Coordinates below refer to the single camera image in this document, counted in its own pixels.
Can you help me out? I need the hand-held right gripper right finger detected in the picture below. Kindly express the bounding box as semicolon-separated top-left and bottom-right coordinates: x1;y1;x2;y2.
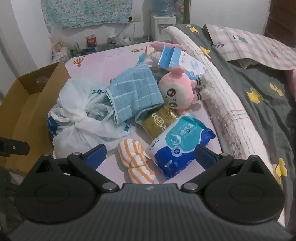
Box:
180;145;267;194

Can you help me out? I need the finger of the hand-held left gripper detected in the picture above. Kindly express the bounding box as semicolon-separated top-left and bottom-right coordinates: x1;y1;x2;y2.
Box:
0;137;30;158

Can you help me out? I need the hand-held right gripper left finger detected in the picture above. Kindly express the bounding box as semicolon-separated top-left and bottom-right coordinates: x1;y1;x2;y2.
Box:
33;144;118;194

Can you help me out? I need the blue wipes packet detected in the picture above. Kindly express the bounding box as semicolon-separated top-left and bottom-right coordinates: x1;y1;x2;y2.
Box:
148;113;216;180

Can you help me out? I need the white plastic bag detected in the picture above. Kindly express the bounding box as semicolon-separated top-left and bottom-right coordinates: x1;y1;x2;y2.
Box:
47;77;137;158

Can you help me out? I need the orange striped cloth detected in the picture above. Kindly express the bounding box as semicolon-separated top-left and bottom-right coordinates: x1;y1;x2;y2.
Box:
118;139;156;184

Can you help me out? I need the brown cardboard box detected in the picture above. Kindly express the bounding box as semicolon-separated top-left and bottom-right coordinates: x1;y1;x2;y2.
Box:
0;61;72;173

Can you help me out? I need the gold packet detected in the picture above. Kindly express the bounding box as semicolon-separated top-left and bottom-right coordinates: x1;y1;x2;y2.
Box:
140;105;178;139

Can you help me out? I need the pink plush toy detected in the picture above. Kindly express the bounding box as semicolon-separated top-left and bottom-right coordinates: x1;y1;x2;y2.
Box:
158;65;212;115

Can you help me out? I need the blue checked towel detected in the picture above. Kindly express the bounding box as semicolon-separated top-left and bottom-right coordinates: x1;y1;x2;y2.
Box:
103;64;165;124

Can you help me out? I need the blue white milk carton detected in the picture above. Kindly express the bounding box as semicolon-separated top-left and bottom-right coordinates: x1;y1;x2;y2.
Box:
171;52;207;80

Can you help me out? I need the blue snack pouch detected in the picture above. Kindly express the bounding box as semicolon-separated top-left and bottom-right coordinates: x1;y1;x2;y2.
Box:
158;45;178;69

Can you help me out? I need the white plaid blanket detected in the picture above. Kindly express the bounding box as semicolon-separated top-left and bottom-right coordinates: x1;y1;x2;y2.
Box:
165;25;281;186

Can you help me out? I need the pink printed mat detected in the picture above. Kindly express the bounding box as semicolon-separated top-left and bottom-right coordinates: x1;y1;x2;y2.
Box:
65;42;222;183

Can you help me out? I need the grey duvet with yellow ducks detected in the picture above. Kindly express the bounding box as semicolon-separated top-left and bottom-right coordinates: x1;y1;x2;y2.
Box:
176;23;296;230

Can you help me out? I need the pile of litter and bottles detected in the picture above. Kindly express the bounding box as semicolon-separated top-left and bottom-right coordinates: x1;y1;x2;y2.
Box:
51;42;80;62

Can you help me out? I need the pink cloth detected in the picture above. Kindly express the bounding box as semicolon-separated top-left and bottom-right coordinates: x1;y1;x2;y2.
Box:
285;70;296;93

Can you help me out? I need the white bag on floor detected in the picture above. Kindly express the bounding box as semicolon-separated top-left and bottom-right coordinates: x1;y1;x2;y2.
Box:
115;35;134;47

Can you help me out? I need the peach wipes packet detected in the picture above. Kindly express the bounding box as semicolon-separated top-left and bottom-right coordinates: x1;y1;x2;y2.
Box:
145;42;171;63

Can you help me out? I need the pale plaid cloth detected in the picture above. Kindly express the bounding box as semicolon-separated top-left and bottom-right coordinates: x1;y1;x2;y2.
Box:
203;24;296;70

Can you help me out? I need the white water dispenser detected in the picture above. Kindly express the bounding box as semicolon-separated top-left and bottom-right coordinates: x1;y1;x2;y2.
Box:
150;14;176;42

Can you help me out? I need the floral blue cloth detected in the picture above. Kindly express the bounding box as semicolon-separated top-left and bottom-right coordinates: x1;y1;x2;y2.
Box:
41;0;134;29

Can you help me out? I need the blue water bottle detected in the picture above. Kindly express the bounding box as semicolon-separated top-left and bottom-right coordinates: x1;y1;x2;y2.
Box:
153;0;176;17

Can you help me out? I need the brown wooden cabinet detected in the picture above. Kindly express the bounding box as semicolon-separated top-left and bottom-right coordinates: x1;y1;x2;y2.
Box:
264;0;296;48

